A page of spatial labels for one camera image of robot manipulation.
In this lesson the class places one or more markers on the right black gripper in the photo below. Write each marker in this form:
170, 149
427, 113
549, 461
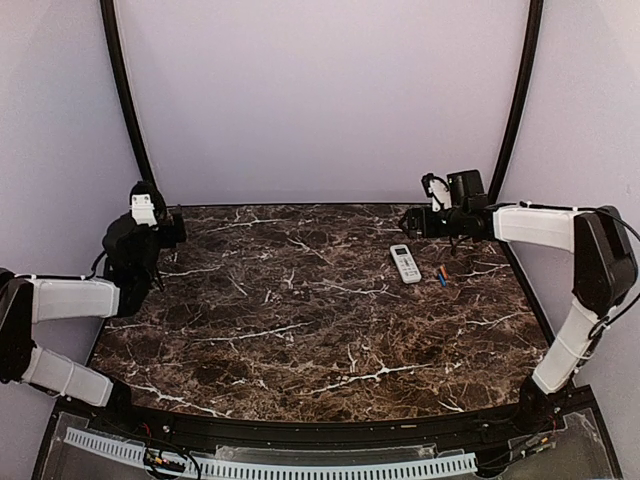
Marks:
415, 215

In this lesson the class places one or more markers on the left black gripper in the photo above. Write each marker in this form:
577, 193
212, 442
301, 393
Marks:
170, 239

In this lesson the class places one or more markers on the white remote control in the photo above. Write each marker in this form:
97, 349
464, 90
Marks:
405, 264

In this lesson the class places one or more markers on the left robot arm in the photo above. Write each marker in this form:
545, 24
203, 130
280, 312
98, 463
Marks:
131, 249

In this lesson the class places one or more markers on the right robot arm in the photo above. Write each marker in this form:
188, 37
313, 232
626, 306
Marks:
605, 267

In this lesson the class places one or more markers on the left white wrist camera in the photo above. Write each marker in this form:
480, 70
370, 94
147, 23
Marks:
146, 204

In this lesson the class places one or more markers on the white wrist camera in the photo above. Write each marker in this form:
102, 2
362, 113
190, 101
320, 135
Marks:
437, 192
146, 204

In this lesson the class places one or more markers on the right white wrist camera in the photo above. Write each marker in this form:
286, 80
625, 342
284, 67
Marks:
437, 192

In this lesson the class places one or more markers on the black front rail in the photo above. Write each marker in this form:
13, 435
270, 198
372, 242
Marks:
483, 429

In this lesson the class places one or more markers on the left black frame post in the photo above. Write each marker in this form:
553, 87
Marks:
123, 89

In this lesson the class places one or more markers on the black frame post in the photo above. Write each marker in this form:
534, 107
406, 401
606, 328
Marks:
123, 89
526, 65

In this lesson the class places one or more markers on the white slotted cable duct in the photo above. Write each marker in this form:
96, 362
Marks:
253, 463

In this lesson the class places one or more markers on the right black frame post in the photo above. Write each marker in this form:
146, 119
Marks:
526, 65

